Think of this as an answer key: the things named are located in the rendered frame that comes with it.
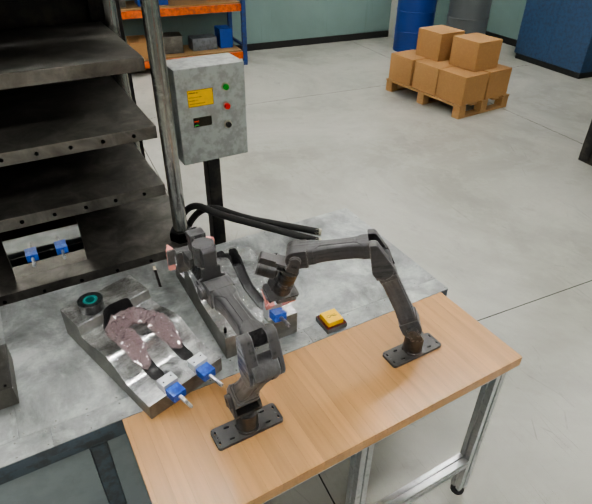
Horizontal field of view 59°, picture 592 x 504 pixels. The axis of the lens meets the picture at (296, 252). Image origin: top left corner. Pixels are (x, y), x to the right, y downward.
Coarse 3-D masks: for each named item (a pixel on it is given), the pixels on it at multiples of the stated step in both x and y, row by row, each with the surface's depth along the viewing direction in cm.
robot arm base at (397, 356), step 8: (424, 336) 166; (432, 336) 176; (400, 344) 172; (408, 344) 167; (416, 344) 165; (424, 344) 172; (432, 344) 172; (440, 344) 172; (384, 352) 169; (392, 352) 169; (400, 352) 169; (408, 352) 168; (416, 352) 167; (424, 352) 169; (392, 360) 166; (400, 360) 166; (408, 360) 166
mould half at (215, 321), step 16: (256, 256) 192; (176, 272) 201; (192, 288) 183; (240, 288) 183; (256, 288) 184; (208, 304) 176; (288, 304) 176; (208, 320) 175; (224, 320) 169; (288, 320) 173; (224, 336) 163; (224, 352) 168
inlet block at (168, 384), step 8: (168, 376) 150; (176, 376) 150; (160, 384) 148; (168, 384) 148; (176, 384) 150; (168, 392) 147; (176, 392) 147; (184, 392) 149; (176, 400) 147; (184, 400) 146
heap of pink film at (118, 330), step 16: (112, 320) 169; (128, 320) 167; (144, 320) 167; (160, 320) 165; (112, 336) 161; (128, 336) 159; (160, 336) 162; (176, 336) 164; (128, 352) 155; (144, 352) 157; (144, 368) 155
